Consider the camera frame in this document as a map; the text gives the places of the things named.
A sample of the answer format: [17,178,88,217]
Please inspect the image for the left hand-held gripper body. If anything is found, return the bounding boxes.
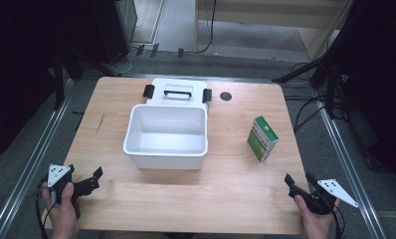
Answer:
[47,164,101,220]

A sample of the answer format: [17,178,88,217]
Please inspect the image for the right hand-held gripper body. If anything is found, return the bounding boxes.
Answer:
[288,178,360,216]

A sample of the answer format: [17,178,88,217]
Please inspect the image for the green and white carton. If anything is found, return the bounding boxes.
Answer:
[246,116,280,163]

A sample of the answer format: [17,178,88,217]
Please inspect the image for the white plastic storage box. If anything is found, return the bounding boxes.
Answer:
[122,77,213,171]

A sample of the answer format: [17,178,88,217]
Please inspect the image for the person's right hand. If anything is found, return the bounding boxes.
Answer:
[294,194,341,235]

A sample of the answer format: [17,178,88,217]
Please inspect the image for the person's left hand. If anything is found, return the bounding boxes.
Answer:
[41,181,84,235]

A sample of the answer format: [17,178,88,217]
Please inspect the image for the black metal stand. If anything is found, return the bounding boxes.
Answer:
[52,46,68,112]

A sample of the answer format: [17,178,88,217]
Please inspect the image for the black tripod stand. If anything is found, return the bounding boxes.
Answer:
[271,49,344,120]

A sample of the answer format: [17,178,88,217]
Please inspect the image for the dark curtain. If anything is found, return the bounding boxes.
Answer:
[331,0,396,183]
[0,0,102,165]

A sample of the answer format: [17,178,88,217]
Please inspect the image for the black cabinet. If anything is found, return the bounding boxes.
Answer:
[92,0,139,66]

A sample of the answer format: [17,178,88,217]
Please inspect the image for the light wooden bench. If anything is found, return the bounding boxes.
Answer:
[193,0,354,62]

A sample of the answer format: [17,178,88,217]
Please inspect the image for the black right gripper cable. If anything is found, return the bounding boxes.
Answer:
[331,204,347,239]

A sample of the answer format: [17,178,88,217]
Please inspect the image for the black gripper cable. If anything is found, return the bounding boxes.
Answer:
[34,178,56,239]
[331,204,347,239]

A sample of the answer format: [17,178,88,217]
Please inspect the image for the grey metal floor rail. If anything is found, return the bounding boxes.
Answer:
[309,87,389,239]
[0,79,77,239]

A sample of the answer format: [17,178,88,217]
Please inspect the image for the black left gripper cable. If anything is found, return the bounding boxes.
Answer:
[34,178,56,239]

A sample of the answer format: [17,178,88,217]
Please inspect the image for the black floor cables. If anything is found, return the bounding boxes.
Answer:
[283,61,349,134]

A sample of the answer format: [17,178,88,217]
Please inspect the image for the white floor cable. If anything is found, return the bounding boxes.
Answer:
[114,16,144,76]

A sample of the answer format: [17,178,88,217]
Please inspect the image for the black hanging cable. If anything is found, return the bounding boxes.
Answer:
[195,0,218,55]

